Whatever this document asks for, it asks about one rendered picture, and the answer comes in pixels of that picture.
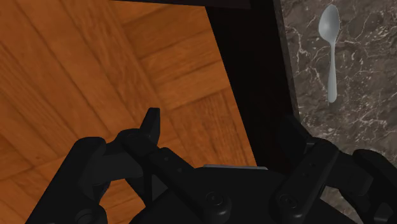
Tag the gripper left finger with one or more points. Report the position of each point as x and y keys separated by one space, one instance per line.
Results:
x=130 y=155

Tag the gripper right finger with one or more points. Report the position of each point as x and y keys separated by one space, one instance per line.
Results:
x=313 y=167

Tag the grey spoon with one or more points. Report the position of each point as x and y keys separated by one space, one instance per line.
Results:
x=331 y=43

